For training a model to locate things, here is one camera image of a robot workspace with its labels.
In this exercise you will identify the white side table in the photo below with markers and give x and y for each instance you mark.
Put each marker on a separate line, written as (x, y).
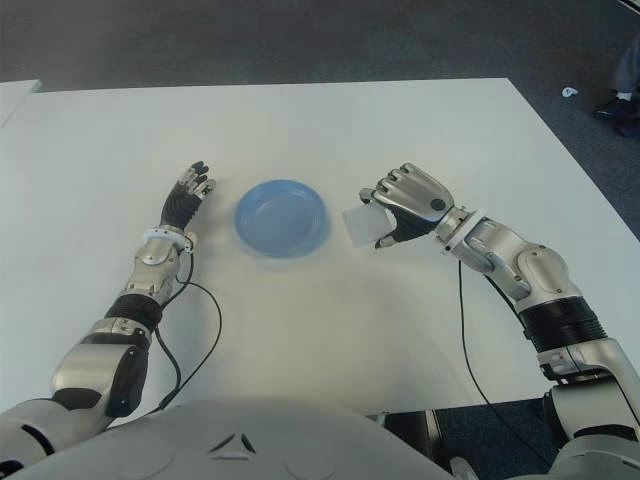
(12, 97)

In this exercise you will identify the blue plastic plate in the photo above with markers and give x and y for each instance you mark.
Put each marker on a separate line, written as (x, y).
(282, 217)

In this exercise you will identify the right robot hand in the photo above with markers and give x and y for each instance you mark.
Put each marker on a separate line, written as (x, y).
(420, 200)

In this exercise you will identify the small white floor object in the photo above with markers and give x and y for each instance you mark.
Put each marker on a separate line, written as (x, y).
(568, 91)

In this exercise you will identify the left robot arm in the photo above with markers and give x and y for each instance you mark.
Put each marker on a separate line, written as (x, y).
(100, 370)

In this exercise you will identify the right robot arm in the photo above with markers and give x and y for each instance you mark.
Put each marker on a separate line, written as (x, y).
(525, 270)

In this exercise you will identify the white charger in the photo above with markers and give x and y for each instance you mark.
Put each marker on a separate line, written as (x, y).
(365, 225)

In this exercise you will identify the grey robot torso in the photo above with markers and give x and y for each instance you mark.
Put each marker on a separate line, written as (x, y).
(225, 440)

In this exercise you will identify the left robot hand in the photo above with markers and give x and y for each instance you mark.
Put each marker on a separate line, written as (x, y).
(180, 207)

